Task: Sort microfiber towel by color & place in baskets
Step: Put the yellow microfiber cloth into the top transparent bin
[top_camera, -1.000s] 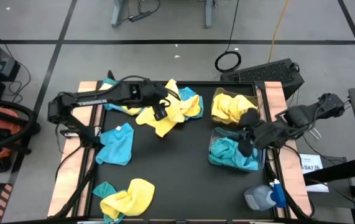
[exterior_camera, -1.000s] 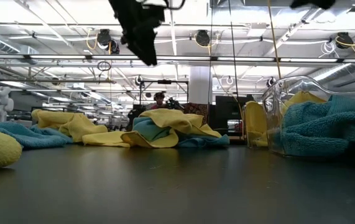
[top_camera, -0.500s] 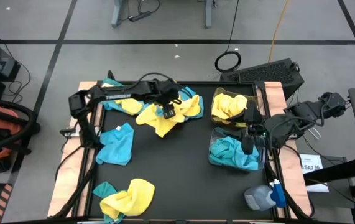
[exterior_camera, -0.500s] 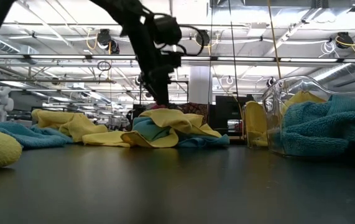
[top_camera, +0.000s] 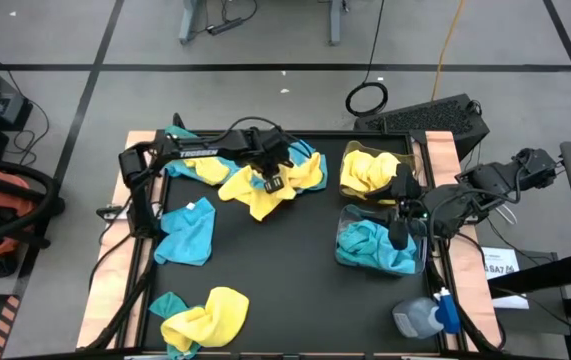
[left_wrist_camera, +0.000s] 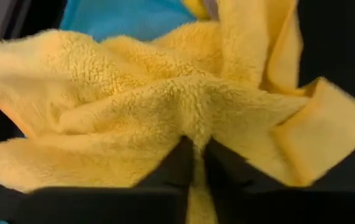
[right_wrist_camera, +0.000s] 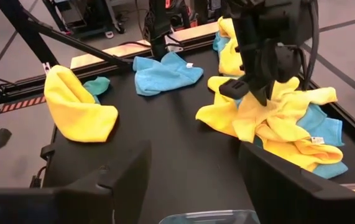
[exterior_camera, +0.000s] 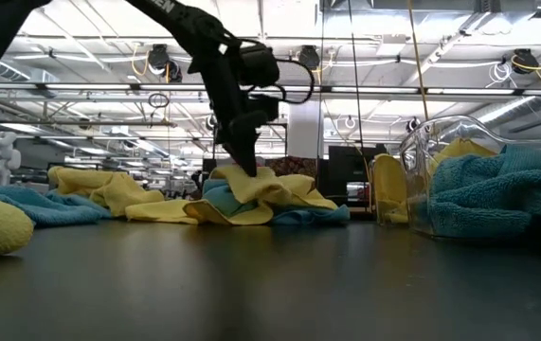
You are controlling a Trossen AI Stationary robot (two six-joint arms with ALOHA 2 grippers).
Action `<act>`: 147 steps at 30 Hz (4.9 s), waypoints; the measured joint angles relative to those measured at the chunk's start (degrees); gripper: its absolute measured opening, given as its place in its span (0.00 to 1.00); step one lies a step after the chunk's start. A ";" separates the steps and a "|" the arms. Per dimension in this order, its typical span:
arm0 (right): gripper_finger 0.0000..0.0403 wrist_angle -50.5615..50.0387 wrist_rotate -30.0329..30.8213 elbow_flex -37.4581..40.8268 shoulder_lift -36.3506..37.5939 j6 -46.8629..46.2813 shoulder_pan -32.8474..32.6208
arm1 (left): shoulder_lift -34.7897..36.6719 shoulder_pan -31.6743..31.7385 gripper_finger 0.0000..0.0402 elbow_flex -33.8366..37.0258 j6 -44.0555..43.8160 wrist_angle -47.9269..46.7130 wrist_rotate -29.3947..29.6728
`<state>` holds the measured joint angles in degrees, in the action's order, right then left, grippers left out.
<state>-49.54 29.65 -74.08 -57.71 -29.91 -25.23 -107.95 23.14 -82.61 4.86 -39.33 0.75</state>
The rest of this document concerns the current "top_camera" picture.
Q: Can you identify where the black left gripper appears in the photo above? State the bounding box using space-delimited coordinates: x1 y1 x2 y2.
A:
247 127 296 195

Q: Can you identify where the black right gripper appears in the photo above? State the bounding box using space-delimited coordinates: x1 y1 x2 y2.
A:
387 162 466 252

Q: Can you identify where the large yellow microfiber towel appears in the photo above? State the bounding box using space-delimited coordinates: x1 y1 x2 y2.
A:
217 149 325 222

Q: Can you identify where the large blue microfiber towel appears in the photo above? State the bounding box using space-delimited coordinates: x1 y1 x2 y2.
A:
335 230 419 276

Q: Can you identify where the blue towel with white tag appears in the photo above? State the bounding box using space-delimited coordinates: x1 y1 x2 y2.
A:
153 196 217 268

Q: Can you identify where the teal microfiber towel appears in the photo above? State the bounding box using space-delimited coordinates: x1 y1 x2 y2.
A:
148 291 202 360

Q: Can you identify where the white paper sheet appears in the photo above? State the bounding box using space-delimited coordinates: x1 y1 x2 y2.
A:
479 245 531 311

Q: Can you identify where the grey bottle with blue cap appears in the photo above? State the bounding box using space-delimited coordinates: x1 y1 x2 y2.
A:
391 287 462 341

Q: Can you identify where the wooden board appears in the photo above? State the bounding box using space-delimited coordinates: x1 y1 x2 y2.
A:
75 130 159 350
423 130 504 352

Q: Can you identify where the black desk support beam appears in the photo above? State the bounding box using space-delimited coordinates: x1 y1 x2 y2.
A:
487 251 571 301

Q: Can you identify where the black power strip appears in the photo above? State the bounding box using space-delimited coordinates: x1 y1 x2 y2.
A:
206 16 245 37

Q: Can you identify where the grey desk leg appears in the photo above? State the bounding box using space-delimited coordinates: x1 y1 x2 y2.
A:
178 0 206 46
328 0 345 47

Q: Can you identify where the black aluminium table frame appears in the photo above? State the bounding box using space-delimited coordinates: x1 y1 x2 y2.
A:
114 112 471 357

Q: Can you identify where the black coiled cable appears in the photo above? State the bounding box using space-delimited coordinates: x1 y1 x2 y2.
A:
344 0 390 119

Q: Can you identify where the yellow cable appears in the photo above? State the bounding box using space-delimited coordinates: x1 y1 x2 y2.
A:
430 0 467 102

